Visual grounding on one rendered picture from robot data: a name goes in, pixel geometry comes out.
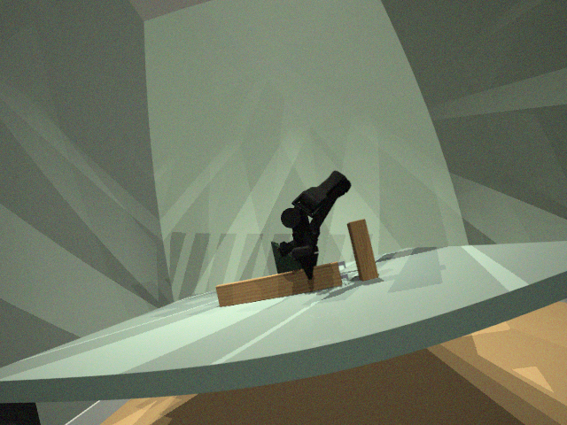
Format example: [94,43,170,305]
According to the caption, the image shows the wooden board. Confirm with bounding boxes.
[216,261,349,307]

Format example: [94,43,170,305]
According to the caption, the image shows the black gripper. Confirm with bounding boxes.
[291,227,319,280]

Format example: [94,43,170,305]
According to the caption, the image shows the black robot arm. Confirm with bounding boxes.
[278,171,352,257]

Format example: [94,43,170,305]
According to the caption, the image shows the brown wooden post with slot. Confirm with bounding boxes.
[347,219,378,281]

